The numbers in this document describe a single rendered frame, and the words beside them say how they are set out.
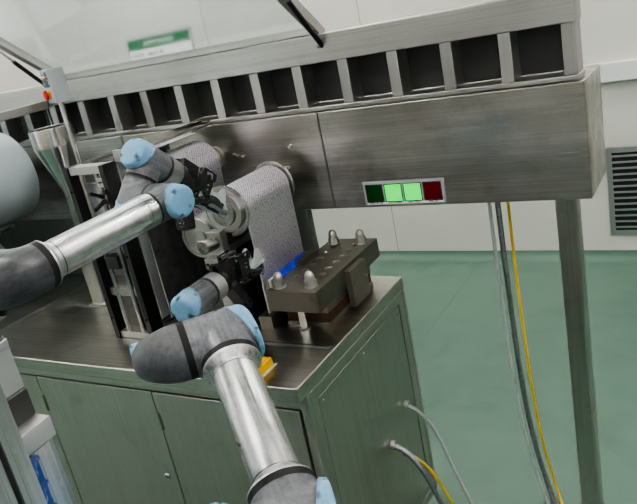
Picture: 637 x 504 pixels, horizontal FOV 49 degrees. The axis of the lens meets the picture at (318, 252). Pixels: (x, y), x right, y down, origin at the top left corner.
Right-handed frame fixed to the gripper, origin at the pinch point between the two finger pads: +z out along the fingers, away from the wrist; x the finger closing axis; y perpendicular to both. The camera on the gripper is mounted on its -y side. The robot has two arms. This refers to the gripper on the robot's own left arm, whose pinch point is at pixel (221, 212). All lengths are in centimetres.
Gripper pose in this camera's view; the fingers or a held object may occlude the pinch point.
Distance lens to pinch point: 191.5
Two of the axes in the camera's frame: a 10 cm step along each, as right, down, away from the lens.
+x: -8.6, 0.0, 5.1
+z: 4.9, 3.1, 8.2
